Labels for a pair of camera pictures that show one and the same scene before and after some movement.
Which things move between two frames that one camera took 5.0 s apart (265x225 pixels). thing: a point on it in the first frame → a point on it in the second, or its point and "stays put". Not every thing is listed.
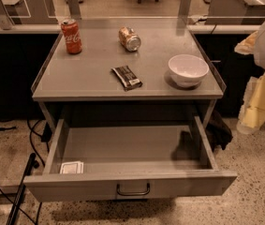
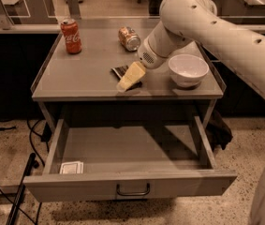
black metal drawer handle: [132, 193] stays put
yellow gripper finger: [263, 96] → [137, 69]
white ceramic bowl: [187, 70] stays put
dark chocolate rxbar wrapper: [126, 78] stays put
